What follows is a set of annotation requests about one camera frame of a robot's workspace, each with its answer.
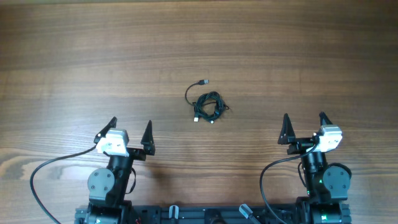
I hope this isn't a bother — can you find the black camera cable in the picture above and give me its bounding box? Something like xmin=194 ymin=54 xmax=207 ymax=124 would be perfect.
xmin=259 ymin=142 xmax=320 ymax=224
xmin=29 ymin=145 xmax=98 ymax=224

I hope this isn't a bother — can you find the black left camera cable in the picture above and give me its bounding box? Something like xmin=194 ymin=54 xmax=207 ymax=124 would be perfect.
xmin=29 ymin=145 xmax=98 ymax=224

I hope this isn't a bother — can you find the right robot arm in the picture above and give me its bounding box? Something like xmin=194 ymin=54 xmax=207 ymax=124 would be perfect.
xmin=278 ymin=112 xmax=352 ymax=224

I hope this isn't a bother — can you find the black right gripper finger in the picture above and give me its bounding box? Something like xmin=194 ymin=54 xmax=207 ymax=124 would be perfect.
xmin=319 ymin=111 xmax=332 ymax=126
xmin=277 ymin=113 xmax=295 ymax=145

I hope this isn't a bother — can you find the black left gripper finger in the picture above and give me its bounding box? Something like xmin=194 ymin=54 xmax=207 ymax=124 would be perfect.
xmin=141 ymin=120 xmax=155 ymax=156
xmin=93 ymin=116 xmax=118 ymax=144

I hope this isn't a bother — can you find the black USB cable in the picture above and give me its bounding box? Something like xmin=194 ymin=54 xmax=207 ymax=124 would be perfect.
xmin=185 ymin=79 xmax=226 ymax=123

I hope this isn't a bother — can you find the black right camera cable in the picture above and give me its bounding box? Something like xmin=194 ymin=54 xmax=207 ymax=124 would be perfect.
xmin=259 ymin=142 xmax=320 ymax=224

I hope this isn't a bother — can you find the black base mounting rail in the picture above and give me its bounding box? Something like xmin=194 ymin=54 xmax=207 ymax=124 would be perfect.
xmin=74 ymin=203 xmax=352 ymax=224

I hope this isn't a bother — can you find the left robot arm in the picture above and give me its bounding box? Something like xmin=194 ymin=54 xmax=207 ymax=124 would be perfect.
xmin=74 ymin=117 xmax=155 ymax=224

